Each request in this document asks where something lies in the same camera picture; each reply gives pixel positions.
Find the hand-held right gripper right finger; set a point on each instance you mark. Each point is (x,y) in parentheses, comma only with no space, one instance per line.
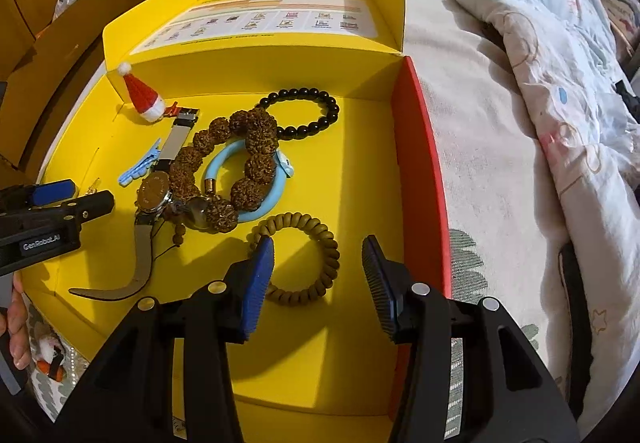
(377,283)

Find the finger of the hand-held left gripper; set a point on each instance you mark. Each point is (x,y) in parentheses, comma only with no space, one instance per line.
(50,191)
(92,206)

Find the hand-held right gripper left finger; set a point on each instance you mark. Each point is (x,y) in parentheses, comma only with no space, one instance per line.
(260,283)

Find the silver wristwatch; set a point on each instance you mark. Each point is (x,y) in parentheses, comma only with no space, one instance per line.
(155,190)

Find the yellow cardboard box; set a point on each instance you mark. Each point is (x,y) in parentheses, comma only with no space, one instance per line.
(325,148)

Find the person's left hand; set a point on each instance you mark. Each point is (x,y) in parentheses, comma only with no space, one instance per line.
(16,323)

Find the blue hair clip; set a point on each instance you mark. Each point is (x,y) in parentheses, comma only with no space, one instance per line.
(140,168)

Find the orange white small toy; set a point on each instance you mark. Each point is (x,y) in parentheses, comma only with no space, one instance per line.
(47,358)

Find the red santa hat hair clip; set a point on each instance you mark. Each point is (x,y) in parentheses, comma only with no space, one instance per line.
(140,93)

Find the light blue bangle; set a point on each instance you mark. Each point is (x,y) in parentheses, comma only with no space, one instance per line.
(216,166)

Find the white patterned bedsheet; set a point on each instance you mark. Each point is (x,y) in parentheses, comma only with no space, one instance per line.
(475,123)

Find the black garment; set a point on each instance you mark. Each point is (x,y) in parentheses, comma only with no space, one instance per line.
(627,100)

